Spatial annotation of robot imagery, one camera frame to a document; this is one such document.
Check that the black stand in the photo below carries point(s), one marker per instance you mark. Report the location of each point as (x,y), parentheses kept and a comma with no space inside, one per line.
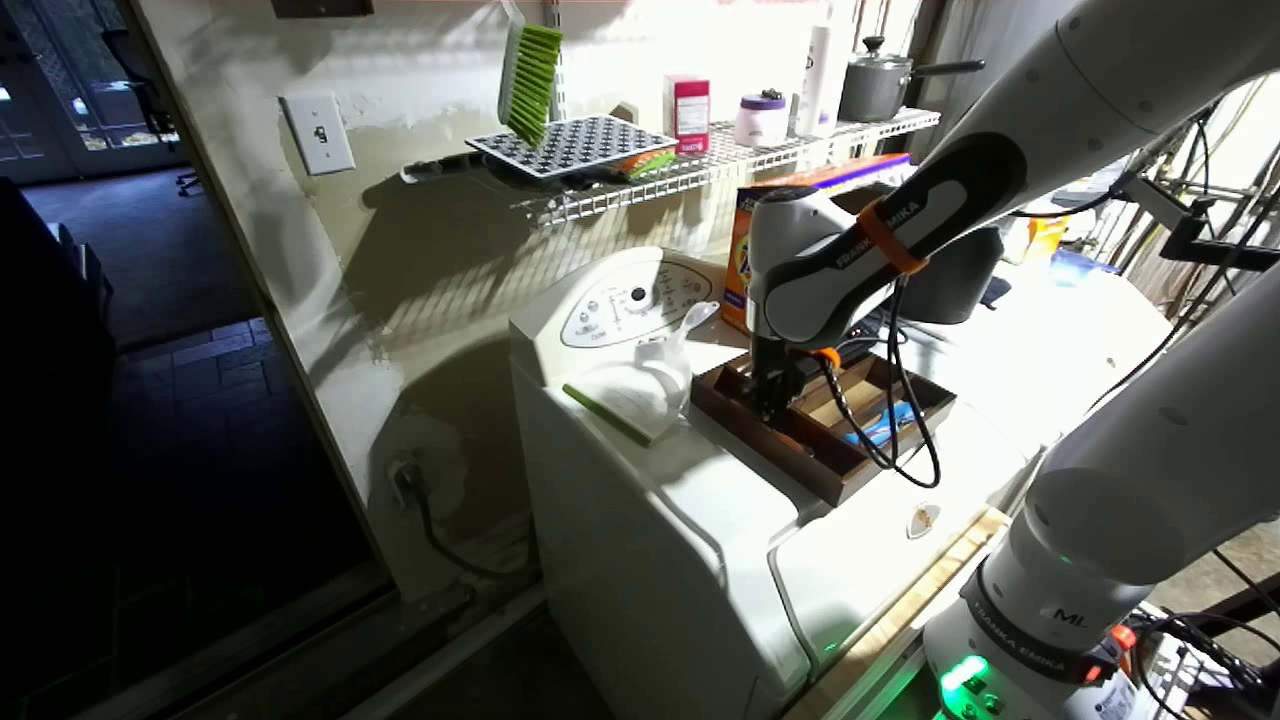
(1214,242)

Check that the white light switch plate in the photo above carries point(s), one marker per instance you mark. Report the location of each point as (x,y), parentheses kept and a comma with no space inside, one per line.
(316,131)

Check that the wooden plank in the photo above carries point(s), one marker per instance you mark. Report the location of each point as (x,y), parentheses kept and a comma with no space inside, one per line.
(907,600)

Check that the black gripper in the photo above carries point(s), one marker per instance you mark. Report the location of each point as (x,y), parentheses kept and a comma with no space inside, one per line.
(777,360)

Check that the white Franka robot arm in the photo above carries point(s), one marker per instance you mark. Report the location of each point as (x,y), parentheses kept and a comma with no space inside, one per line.
(1134,492)

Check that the white jar with purple lid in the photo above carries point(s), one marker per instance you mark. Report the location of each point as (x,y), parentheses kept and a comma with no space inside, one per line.
(763,122)

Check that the dark wooden utensil holder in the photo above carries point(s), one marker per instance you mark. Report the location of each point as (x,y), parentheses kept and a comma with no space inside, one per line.
(801,452)

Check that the slim white bottle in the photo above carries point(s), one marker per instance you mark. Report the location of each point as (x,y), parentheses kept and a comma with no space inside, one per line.
(814,82)

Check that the cardboard detergent box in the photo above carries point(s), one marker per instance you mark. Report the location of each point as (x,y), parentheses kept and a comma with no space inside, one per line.
(738,255)

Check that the grey metal kettle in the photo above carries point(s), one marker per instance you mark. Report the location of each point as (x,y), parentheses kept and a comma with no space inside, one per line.
(872,86)

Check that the blue plastic spoon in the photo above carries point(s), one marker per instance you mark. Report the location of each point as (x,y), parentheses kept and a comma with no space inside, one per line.
(888,426)

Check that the white washing machine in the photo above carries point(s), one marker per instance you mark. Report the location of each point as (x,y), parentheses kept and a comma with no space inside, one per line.
(666,563)

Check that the pink cardboard box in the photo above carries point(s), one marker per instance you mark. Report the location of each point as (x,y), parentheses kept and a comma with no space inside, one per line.
(690,117)

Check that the green stick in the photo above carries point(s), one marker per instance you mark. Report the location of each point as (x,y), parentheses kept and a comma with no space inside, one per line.
(607,415)

